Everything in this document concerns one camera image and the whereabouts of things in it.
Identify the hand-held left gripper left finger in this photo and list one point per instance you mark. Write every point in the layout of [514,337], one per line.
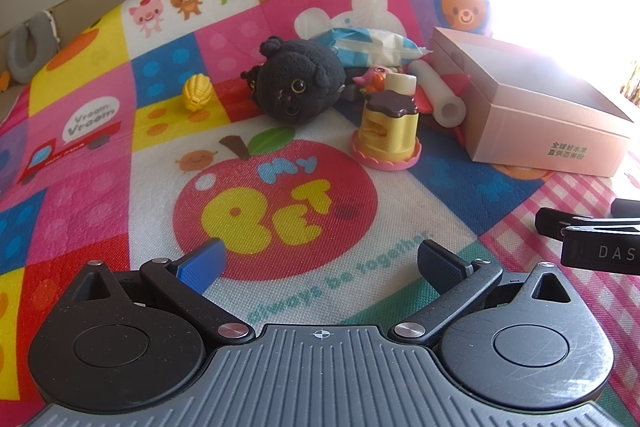
[202,267]

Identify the blue and white wipes packet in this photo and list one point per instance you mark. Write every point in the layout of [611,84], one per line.
[370,44]

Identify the yellow pudding toy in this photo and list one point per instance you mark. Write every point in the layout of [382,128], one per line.
[385,132]

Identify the pink cardboard box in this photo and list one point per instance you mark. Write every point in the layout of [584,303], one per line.
[525,132]

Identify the white tube with red cap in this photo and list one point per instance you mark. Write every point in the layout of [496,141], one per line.
[442,97]

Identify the pink and white cow toy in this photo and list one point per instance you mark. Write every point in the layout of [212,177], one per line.
[372,77]

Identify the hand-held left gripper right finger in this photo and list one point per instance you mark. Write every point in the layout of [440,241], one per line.
[440,264]

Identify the yellow corn toy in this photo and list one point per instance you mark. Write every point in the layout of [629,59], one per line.
[196,93]

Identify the grey neck pillow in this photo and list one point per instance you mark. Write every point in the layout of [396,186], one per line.
[20,57]

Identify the colourful cartoon printed mat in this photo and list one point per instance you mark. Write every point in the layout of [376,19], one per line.
[300,187]

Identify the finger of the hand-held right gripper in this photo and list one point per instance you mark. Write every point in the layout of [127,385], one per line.
[552,222]
[627,208]

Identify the black plush cat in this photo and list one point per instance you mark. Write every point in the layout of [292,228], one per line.
[295,77]

